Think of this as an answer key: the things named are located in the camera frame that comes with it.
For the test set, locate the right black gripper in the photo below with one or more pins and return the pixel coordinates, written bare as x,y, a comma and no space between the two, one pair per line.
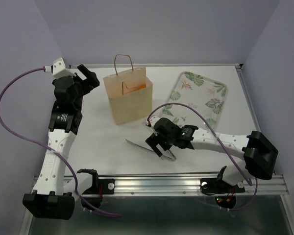
153,140

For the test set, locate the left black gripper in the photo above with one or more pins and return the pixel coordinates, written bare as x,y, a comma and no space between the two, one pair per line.
90,82

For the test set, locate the metal kitchen tongs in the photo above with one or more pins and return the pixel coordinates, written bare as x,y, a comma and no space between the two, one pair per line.
169,157

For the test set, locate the brown paper bag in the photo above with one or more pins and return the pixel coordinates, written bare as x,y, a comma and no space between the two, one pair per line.
127,103

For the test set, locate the orange fake croissant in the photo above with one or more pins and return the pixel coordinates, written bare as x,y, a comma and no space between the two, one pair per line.
142,87

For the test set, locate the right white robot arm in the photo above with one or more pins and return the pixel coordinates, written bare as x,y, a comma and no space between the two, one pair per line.
257,155

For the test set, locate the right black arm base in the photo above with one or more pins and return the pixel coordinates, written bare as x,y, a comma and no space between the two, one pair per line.
224,194

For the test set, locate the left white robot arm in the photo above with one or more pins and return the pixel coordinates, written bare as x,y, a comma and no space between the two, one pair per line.
49,198

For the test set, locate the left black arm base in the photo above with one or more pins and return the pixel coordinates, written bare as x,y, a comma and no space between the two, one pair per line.
89,183

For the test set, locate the floral leaf pattern tray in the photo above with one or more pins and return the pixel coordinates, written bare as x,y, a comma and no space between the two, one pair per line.
203,94

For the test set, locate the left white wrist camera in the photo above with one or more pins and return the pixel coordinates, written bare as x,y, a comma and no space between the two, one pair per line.
59,69

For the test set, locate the aluminium front rail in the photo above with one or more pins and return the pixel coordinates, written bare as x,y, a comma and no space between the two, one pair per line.
170,185

